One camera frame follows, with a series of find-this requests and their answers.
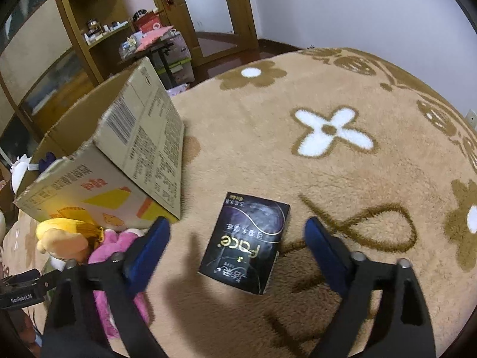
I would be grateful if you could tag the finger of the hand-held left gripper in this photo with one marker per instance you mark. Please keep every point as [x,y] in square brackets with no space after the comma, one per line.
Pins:
[50,279]

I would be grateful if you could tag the printed cardboard box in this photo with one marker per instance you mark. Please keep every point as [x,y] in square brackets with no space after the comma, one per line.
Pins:
[149,138]

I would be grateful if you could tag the blue plush toy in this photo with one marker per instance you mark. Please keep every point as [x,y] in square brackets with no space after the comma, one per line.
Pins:
[48,159]

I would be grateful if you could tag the white plush toy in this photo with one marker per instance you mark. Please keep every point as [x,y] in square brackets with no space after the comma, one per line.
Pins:
[20,171]

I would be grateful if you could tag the wooden door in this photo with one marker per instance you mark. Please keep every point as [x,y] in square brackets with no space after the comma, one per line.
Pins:
[208,3]

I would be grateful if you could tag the group of small jars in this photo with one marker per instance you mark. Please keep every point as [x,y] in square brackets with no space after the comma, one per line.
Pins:
[98,30]

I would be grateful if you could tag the small cluttered table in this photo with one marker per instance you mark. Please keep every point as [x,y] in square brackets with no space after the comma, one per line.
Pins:
[164,50]

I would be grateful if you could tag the black tissue pack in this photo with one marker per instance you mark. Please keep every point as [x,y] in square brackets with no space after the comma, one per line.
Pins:
[242,242]

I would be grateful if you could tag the yellow plush toy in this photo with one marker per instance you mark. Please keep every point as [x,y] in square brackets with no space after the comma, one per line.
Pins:
[63,236]

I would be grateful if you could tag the wooden wardrobe with glass doors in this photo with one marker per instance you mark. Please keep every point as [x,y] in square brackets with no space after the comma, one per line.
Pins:
[33,44]

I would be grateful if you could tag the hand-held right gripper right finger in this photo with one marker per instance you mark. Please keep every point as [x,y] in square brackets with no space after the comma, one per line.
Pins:
[325,250]

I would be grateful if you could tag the pink plush toy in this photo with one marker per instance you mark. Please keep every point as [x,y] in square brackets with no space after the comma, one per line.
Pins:
[111,244]

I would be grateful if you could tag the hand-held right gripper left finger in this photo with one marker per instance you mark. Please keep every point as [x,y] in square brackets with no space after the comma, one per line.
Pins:
[148,259]

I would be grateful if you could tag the wooden corner shelf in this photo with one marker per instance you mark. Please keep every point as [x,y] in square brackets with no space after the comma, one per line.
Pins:
[80,5]

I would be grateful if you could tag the pink paper sheet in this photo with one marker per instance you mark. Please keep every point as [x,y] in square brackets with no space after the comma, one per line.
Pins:
[154,37]

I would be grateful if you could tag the beige flower-print blanket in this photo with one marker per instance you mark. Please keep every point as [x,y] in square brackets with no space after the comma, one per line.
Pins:
[268,156]

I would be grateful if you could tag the red box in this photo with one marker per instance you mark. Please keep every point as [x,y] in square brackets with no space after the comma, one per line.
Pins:
[149,21]

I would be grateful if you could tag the wall socket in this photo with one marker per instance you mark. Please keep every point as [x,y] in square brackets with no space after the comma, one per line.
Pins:
[472,117]

